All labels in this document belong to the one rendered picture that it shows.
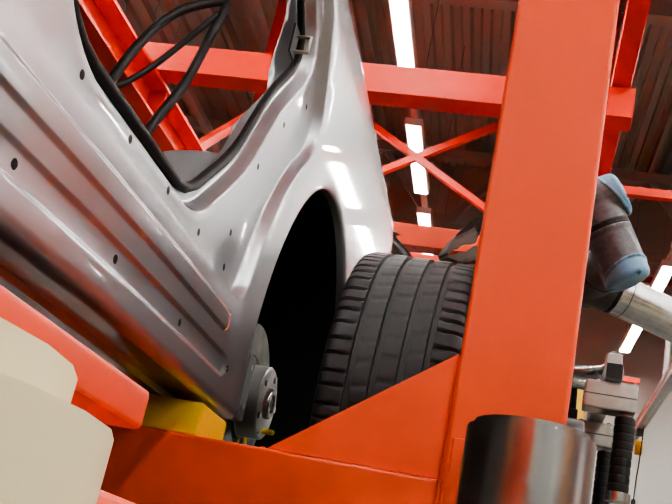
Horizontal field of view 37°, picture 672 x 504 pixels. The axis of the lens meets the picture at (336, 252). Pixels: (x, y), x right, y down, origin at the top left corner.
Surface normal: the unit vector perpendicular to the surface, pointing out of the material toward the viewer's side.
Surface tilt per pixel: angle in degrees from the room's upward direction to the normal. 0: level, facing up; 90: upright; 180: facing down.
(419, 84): 90
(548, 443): 90
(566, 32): 90
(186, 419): 90
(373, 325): 72
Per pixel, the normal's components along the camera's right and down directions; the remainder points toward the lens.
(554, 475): 0.31, -0.26
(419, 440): -0.15, -0.36
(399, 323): -0.07, -0.66
